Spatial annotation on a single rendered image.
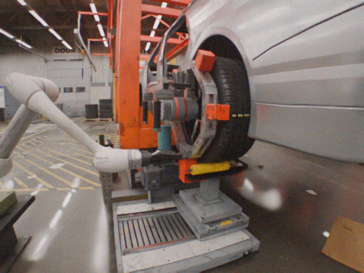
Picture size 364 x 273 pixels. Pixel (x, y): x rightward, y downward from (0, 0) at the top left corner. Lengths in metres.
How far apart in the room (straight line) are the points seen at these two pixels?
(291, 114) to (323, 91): 0.14
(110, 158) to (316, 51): 0.85
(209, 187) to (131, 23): 1.35
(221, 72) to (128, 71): 0.80
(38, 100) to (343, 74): 1.11
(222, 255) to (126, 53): 1.50
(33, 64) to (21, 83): 14.95
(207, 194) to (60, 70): 14.41
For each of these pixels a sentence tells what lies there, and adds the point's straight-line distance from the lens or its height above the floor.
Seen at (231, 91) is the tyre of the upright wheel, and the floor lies 0.95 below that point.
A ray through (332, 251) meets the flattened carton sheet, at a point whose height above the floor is 0.01.
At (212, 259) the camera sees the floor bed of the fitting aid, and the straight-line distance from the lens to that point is 1.13.
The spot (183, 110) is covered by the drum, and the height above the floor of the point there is 0.84.
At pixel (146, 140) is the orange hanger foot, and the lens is 1.53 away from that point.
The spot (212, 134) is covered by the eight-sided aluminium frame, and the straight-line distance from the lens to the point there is 0.92.
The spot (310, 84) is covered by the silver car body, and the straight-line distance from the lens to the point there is 0.67.
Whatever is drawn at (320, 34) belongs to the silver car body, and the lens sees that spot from 0.69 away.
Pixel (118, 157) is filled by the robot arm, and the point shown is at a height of 0.66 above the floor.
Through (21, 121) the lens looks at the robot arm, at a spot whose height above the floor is 0.81.
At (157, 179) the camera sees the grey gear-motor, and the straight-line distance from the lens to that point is 1.42.
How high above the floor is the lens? 0.89
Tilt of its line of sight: 10 degrees down
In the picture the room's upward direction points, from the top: 1 degrees clockwise
